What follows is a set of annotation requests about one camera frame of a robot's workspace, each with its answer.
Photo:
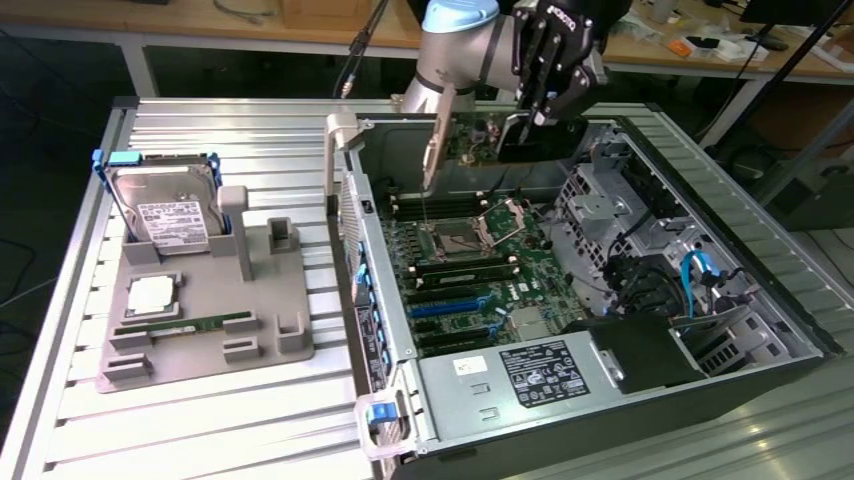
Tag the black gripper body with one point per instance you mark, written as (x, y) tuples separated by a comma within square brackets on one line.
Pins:
[(587, 25)]

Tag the graphics card with black cooler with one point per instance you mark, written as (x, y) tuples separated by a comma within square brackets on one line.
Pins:
[(474, 140)]

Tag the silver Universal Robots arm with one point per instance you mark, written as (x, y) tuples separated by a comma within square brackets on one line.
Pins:
[(460, 55)]

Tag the small orange box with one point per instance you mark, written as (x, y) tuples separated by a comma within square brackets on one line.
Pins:
[(676, 48)]

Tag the white box black insert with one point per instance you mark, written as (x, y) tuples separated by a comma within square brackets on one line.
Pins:
[(734, 50)]

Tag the silver disk bay cage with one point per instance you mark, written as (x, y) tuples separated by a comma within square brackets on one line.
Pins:
[(594, 205)]

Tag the metal socket cover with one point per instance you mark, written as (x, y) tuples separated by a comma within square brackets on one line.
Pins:
[(507, 220)]

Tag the black monitor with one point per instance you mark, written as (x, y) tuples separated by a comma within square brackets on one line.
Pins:
[(800, 10)]

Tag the thin locking lever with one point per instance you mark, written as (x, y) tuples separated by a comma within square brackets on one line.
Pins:
[(424, 212)]

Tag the black stand pole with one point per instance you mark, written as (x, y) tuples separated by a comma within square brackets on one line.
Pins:
[(798, 55)]

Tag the CPU socket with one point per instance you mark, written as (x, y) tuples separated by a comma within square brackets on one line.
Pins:
[(456, 240)]

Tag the green motherboard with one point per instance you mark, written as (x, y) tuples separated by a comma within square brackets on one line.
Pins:
[(534, 270)]

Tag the black RAM stick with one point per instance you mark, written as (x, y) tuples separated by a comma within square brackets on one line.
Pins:
[(467, 275)]

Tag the black computer tower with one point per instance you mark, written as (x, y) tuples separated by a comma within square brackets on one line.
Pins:
[(820, 200)]

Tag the black expansion slot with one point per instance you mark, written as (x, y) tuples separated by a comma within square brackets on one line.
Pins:
[(460, 334), (443, 295)]

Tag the silver chipset heat sink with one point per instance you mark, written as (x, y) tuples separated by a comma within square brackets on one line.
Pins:
[(530, 322)]

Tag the blue expansion slot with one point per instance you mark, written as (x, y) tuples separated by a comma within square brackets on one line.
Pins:
[(447, 307)]

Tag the blue card retention clip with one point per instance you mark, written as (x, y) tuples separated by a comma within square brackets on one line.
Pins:
[(363, 275)]

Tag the black air shroud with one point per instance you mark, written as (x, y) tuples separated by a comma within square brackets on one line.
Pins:
[(640, 355)]

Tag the silver hard disk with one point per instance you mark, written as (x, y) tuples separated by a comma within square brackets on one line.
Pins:
[(167, 220)]

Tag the blue disk caddy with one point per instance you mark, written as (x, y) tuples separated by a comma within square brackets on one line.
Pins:
[(127, 159)]

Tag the grey power supply unit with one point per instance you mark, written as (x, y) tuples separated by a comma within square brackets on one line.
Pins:
[(467, 400)]

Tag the grey parts rack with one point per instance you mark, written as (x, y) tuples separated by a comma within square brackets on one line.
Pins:
[(213, 295)]

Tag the open black PC case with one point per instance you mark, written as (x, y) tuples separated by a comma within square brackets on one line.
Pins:
[(667, 425)]

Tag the wooden workbench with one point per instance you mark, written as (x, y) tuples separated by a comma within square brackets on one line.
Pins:
[(80, 15)]

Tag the green RAM stick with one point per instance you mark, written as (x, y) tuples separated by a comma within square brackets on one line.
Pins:
[(200, 324)]

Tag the blue case latch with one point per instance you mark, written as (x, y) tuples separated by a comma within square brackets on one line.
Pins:
[(380, 414)]

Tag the silver CPU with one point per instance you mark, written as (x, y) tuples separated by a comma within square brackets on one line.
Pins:
[(153, 295)]

